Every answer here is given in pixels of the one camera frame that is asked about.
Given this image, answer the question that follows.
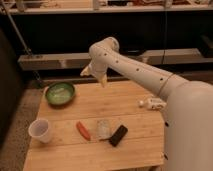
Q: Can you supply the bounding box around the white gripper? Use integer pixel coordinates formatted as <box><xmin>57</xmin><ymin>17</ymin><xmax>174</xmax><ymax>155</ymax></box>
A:
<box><xmin>80</xmin><ymin>58</ymin><xmax>108</xmax><ymax>87</ymax></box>

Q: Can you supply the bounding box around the green ceramic bowl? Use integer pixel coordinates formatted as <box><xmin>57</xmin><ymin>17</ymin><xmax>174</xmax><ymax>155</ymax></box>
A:
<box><xmin>45</xmin><ymin>82</ymin><xmax>75</xmax><ymax>106</ymax></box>

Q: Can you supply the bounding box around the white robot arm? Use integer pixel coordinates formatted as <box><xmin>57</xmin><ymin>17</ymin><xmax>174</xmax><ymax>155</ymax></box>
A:
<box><xmin>81</xmin><ymin>37</ymin><xmax>213</xmax><ymax>171</ymax></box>

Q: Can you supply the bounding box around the clear plastic packet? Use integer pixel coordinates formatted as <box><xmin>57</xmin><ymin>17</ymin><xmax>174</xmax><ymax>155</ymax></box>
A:
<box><xmin>97</xmin><ymin>120</ymin><xmax>111</xmax><ymax>140</ymax></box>

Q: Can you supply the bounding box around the wooden table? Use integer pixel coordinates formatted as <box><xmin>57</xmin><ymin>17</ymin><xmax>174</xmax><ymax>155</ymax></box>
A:
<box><xmin>23</xmin><ymin>81</ymin><xmax>164</xmax><ymax>171</ymax></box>

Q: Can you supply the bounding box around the orange carrot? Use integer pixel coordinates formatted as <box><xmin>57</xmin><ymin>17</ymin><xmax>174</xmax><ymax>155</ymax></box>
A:
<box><xmin>76</xmin><ymin>122</ymin><xmax>91</xmax><ymax>141</ymax></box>

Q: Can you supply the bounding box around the metal tripod leg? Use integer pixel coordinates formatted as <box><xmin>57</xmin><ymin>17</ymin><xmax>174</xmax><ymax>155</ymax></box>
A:
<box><xmin>0</xmin><ymin>0</ymin><xmax>44</xmax><ymax>88</ymax></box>

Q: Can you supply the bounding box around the white power strip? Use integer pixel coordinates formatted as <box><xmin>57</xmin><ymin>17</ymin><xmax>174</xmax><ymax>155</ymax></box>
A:
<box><xmin>138</xmin><ymin>97</ymin><xmax>166</xmax><ymax>110</ymax></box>

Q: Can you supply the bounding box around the black rectangular bar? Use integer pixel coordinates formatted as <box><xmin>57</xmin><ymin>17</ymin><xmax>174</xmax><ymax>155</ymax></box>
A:
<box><xmin>109</xmin><ymin>125</ymin><xmax>128</xmax><ymax>147</ymax></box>

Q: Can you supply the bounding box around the white plastic cup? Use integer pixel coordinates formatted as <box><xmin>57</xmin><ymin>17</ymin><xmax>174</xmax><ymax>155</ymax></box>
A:
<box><xmin>28</xmin><ymin>118</ymin><xmax>52</xmax><ymax>143</ymax></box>

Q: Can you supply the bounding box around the long wooden beam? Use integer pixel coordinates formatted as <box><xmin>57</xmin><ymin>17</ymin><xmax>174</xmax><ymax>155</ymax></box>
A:
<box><xmin>17</xmin><ymin>48</ymin><xmax>213</xmax><ymax>72</ymax></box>

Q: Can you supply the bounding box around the upper wooden shelf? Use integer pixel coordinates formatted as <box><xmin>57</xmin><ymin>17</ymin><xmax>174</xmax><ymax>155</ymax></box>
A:
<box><xmin>0</xmin><ymin>0</ymin><xmax>213</xmax><ymax>14</ymax></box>

